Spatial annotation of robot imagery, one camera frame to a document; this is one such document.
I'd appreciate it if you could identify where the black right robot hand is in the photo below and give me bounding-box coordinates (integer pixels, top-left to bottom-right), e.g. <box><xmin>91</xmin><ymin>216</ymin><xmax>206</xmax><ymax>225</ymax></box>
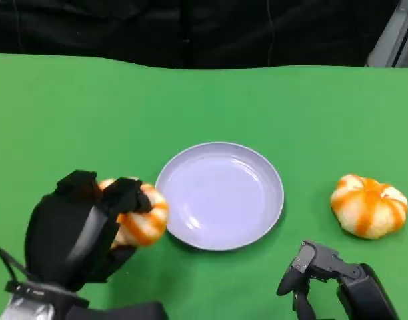
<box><xmin>276</xmin><ymin>239</ymin><xmax>400</xmax><ymax>320</ymax></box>

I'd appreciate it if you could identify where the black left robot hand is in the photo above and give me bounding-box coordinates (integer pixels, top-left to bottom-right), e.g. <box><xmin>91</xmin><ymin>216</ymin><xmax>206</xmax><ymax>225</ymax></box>
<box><xmin>23</xmin><ymin>170</ymin><xmax>152</xmax><ymax>293</ymax></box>

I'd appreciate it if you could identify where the orange and white bread roll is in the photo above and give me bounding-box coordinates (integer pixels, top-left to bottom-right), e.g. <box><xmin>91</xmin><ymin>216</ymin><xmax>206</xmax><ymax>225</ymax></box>
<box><xmin>97</xmin><ymin>177</ymin><xmax>170</xmax><ymax>249</ymax></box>
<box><xmin>330</xmin><ymin>173</ymin><xmax>408</xmax><ymax>239</ymax></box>

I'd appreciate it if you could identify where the green table cloth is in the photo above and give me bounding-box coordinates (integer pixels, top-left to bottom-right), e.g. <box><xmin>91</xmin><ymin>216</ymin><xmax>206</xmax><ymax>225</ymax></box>
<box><xmin>0</xmin><ymin>53</ymin><xmax>408</xmax><ymax>320</ymax></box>

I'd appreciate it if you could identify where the lilac plate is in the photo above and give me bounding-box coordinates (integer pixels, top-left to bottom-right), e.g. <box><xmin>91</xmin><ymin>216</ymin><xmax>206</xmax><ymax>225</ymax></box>
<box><xmin>155</xmin><ymin>142</ymin><xmax>285</xmax><ymax>251</ymax></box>

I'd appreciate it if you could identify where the grey metal cabinet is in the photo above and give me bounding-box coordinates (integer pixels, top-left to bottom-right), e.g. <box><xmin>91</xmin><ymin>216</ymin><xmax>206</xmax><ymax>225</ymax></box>
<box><xmin>366</xmin><ymin>0</ymin><xmax>408</xmax><ymax>69</ymax></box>

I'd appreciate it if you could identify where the black background curtain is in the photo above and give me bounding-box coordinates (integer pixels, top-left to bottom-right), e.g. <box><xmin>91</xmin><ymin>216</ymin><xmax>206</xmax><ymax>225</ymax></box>
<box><xmin>0</xmin><ymin>0</ymin><xmax>400</xmax><ymax>71</ymax></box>

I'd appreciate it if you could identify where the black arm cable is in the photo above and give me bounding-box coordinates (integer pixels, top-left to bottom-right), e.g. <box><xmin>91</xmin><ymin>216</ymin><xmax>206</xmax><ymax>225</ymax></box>
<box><xmin>0</xmin><ymin>247</ymin><xmax>30</xmax><ymax>284</ymax></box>

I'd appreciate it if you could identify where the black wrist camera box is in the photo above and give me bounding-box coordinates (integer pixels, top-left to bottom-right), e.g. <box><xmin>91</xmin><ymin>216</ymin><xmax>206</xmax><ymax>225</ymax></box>
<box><xmin>66</xmin><ymin>301</ymin><xmax>170</xmax><ymax>320</ymax></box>

